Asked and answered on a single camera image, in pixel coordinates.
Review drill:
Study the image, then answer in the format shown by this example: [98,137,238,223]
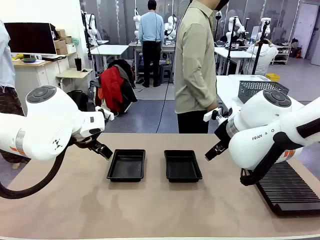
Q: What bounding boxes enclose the black slotted board rack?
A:
[255,161,320,217]

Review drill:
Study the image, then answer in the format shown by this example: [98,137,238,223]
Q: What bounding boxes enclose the red jacket on chair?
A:
[94,59,138,113]

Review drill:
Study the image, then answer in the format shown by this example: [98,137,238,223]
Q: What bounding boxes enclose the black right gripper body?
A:
[214,117,231,151]

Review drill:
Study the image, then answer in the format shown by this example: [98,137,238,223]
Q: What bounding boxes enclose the black backpack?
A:
[66,89,90,112]

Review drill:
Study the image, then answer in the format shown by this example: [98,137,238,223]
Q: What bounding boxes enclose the stacked cardboard boxes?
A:
[53,29,73,55]

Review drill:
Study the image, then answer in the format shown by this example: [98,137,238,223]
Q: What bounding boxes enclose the grey mesh basket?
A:
[237,80,290,104]

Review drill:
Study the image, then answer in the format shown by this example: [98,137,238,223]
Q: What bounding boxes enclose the person in white hoodie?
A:
[246,38,279,76]

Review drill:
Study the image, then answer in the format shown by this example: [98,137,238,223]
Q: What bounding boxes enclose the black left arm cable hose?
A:
[0,149,66,200]

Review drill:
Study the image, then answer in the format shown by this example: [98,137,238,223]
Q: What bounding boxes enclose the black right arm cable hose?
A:
[239,117,320,187]

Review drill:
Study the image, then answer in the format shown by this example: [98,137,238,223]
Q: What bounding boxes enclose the black computer monitor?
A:
[3,22,58,56]

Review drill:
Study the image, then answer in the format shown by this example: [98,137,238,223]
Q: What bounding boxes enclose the white side table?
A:
[216,74,306,118]

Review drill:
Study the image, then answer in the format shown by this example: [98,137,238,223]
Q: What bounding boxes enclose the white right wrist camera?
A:
[203,107,232,123]

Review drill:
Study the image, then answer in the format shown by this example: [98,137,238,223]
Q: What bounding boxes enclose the black tripod stand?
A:
[225,17,237,76]
[251,21,271,75]

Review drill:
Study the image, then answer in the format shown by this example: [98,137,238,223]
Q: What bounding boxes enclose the small beige desk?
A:
[55,67,94,101]

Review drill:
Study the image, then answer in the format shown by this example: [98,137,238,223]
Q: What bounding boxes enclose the person in beige shirt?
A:
[174,0,230,134]

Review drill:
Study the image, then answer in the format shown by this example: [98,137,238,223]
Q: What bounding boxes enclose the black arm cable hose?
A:
[0,149,66,200]
[239,117,320,187]

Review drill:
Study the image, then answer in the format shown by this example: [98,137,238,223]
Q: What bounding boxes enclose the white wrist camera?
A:
[94,106,115,122]
[203,107,232,123]

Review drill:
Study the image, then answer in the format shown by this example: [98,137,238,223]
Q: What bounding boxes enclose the white cabinet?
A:
[12,52,77,111]

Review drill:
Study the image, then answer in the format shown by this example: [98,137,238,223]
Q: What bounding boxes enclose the white background work table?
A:
[89,44,130,74]
[214,46,256,76]

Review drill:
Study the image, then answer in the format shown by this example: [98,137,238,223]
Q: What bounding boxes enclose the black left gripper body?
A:
[71,132,102,151]

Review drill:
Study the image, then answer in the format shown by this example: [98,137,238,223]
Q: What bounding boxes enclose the beige sleeved right forearm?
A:
[197,79,219,111]

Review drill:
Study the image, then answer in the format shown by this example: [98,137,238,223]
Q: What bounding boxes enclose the black ESD tray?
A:
[164,149,203,183]
[106,149,146,183]

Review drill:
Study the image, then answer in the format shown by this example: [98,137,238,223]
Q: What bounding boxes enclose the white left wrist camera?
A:
[94,106,115,122]

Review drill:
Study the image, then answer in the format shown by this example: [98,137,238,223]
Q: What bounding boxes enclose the person in blue shirt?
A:
[138,0,165,88]

